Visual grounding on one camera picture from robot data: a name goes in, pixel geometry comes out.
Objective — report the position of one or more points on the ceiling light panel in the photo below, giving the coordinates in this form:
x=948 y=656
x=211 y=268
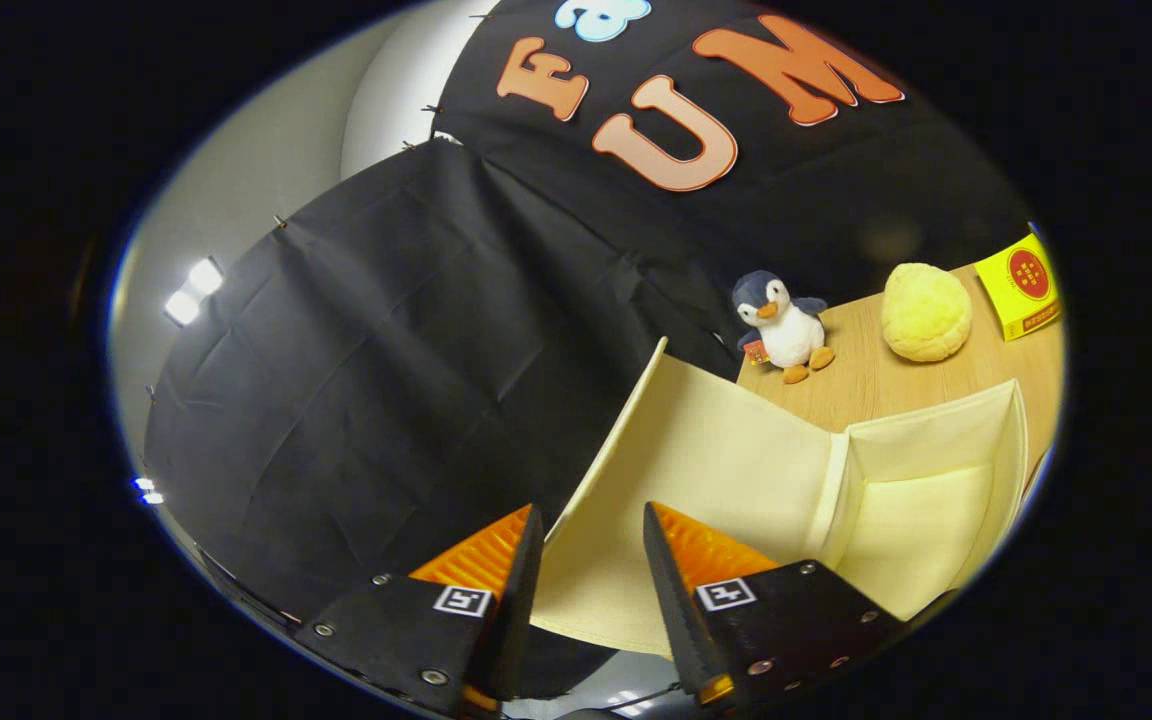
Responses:
x=181 y=307
x=204 y=276

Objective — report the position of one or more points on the yellow book with red circle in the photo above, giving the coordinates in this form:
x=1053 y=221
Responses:
x=1021 y=285

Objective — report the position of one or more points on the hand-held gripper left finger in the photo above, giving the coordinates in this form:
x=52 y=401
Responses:
x=516 y=610

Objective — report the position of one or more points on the yellow round plush toy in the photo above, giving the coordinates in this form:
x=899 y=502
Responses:
x=926 y=312

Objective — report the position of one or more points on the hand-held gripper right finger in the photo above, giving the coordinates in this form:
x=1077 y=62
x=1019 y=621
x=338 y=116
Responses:
x=676 y=610

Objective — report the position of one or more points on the beige fabric storage box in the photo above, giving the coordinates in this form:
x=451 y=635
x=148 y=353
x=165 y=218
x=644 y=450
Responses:
x=716 y=450

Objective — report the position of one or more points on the penguin plush toy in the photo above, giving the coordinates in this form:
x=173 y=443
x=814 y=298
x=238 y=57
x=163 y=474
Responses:
x=786 y=335

